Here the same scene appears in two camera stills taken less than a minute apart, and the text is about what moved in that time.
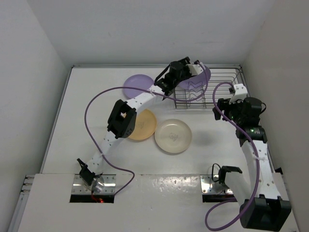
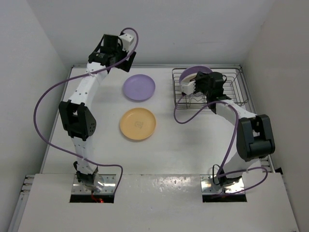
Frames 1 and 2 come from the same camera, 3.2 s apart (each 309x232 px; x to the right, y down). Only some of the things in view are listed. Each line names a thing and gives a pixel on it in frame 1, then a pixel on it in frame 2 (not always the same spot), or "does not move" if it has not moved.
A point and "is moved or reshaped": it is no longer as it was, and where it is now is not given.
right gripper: [223, 104] -> [200, 77]
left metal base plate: [102, 184] does not move
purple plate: [138, 81] does not move
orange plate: [145, 125] does not move
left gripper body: [185, 72] -> [119, 54]
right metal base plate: [209, 186] does not move
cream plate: [173, 136] is moved or reshaped
